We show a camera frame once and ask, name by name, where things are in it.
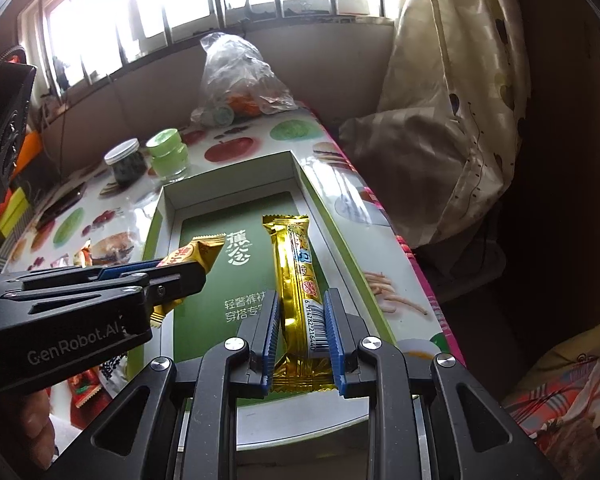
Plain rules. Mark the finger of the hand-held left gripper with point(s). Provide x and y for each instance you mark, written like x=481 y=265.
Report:
x=175 y=280
x=80 y=310

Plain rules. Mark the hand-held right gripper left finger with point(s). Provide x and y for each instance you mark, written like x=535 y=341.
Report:
x=269 y=345

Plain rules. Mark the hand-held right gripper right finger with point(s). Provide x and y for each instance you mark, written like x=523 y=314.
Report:
x=336 y=350

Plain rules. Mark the yellow orange snack bar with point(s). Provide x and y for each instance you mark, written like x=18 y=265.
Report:
x=200 y=252

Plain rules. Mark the long gold snack bar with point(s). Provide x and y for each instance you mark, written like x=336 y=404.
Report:
x=292 y=270

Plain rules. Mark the green and white cardboard box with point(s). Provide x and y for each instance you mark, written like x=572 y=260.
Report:
x=275 y=210

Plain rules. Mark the person's left hand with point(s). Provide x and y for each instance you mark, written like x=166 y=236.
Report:
x=30 y=422

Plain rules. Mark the orange snack packet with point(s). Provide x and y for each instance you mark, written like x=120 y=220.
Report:
x=85 y=385

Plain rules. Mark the dark smartphone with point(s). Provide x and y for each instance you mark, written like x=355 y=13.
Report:
x=65 y=200

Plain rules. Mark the yellow-green box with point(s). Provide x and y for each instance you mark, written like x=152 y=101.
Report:
x=14 y=214

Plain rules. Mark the green lidded jar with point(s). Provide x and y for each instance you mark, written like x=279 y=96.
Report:
x=167 y=155

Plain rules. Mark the dark jar with white lid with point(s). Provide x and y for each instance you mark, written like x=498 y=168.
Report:
x=125 y=165

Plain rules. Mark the orange box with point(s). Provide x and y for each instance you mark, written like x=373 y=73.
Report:
x=28 y=149

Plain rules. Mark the food print tablecloth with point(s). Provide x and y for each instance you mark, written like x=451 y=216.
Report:
x=330 y=180

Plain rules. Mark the small round green container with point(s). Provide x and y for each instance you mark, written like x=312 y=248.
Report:
x=221 y=115

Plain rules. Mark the clear plastic bag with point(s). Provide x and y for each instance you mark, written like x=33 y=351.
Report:
x=235 y=70

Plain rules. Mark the plaid blanket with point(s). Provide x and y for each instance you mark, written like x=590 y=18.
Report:
x=555 y=400

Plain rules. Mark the cream patterned curtain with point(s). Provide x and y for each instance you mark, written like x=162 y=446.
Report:
x=455 y=110

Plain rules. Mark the black hook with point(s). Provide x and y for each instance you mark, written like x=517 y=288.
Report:
x=250 y=12

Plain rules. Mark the barred window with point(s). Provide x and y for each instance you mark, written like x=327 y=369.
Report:
x=180 y=0

